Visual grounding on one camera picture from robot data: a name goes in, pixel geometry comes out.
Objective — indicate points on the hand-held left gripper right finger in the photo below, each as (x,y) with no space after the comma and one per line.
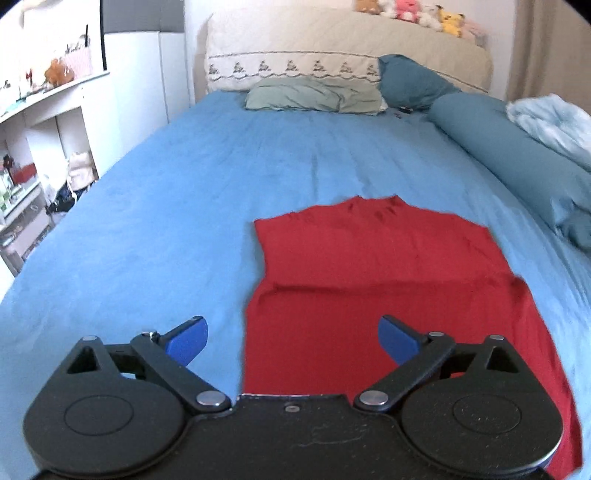
(395,342)

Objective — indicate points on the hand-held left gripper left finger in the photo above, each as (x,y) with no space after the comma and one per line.
(189,344)

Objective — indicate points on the red sleeveless top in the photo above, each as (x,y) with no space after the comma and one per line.
(369,277)

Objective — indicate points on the bed with blue sheet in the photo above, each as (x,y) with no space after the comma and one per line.
(184,184)

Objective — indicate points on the beige bag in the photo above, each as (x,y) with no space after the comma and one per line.
(81,168)

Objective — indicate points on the teal rolled duvet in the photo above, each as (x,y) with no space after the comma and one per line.
(508,147)

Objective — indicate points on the red box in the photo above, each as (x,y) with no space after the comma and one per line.
(24,173)

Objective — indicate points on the teal pillow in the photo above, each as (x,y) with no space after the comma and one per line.
(411,83)

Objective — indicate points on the sage green pillow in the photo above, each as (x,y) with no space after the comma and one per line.
(304,94)

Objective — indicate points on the white shelf unit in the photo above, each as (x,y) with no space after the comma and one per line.
(41,120)

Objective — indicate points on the white wardrobe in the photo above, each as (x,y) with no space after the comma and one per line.
(138,78)

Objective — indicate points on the light blue blanket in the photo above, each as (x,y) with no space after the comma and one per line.
(554,120)

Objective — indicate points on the orange-brown plush toy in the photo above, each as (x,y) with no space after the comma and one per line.
(57,73)

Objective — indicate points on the pink basket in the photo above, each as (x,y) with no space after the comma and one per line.
(79,62)

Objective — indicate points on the pale pink plush toy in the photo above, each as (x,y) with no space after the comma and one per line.
(473,28)

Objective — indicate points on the yellow plush toy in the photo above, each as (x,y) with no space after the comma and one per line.
(450,21)

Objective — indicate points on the white plush toy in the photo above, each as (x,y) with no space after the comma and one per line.
(429,16)

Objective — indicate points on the beige curtain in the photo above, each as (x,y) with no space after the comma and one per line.
(540,46)

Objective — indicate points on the brown plush bear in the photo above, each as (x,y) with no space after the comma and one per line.
(367,5)

